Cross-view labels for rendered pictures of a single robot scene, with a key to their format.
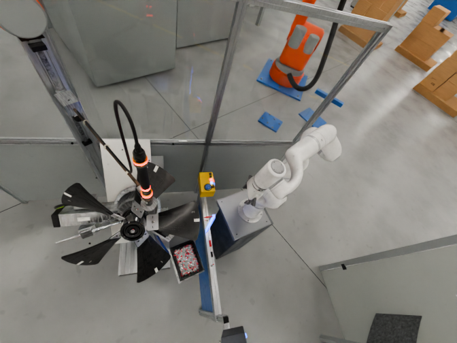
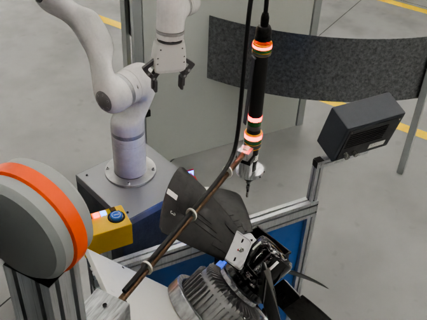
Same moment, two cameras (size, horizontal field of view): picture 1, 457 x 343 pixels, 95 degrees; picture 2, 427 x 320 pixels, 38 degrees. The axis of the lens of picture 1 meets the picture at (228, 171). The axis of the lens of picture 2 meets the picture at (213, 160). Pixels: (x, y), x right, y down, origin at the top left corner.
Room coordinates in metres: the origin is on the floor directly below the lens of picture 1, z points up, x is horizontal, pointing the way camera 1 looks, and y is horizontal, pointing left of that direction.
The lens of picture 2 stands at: (0.34, 1.47, 2.44)
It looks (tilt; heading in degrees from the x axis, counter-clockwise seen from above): 38 degrees down; 273
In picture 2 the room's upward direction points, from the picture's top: 3 degrees clockwise
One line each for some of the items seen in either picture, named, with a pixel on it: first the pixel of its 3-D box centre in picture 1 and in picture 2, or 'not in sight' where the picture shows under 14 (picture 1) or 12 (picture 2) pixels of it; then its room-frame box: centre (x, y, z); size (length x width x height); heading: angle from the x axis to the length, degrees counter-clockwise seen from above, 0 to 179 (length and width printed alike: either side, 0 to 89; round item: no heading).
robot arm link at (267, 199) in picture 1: (268, 197); (132, 98); (0.71, -0.30, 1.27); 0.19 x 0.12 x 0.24; 59
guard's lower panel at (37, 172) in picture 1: (157, 172); not in sight; (0.92, 0.63, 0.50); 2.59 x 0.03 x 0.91; 121
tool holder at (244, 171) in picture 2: (146, 197); (249, 159); (0.30, 0.27, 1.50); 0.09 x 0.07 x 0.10; 66
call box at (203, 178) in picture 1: (206, 184); (103, 232); (0.74, 0.11, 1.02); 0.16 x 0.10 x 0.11; 31
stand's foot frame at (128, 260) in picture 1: (145, 239); not in sight; (0.40, 0.48, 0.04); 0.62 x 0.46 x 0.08; 31
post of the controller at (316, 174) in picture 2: (222, 318); (315, 180); (0.03, -0.32, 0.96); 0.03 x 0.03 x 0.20; 31
